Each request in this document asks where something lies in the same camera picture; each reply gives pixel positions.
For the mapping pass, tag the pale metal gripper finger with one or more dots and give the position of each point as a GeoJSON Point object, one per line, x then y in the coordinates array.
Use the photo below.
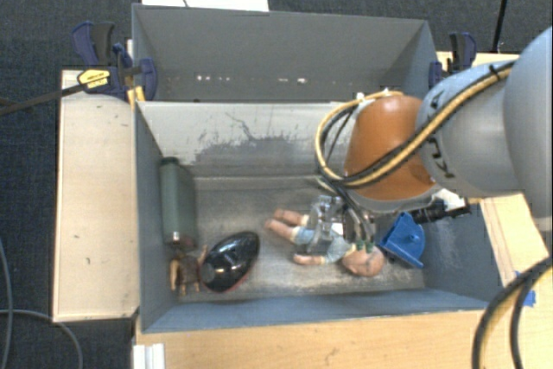
{"type": "Point", "coordinates": [322, 209]}
{"type": "Point", "coordinates": [320, 239]}

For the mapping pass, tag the baby doll in blue clothes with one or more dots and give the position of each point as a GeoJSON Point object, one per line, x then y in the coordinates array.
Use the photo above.
{"type": "Point", "coordinates": [363, 261]}

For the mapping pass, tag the blue plastic scoop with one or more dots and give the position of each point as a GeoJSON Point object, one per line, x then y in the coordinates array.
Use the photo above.
{"type": "Point", "coordinates": [402, 242]}

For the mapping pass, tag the black glossy computer mouse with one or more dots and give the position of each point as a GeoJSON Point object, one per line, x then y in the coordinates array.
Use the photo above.
{"type": "Point", "coordinates": [231, 261]}

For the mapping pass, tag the brown toy figure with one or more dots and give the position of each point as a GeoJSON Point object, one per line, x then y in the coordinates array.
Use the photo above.
{"type": "Point", "coordinates": [186, 270]}

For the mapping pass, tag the grey metal bin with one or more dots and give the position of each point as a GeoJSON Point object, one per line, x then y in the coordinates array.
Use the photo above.
{"type": "Point", "coordinates": [268, 52]}

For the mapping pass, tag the pale wood flat board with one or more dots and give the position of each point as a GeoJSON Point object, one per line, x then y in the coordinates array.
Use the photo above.
{"type": "Point", "coordinates": [97, 203]}

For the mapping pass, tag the black cylinder on white bracket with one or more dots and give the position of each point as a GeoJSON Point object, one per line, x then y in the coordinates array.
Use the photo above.
{"type": "Point", "coordinates": [436, 211]}

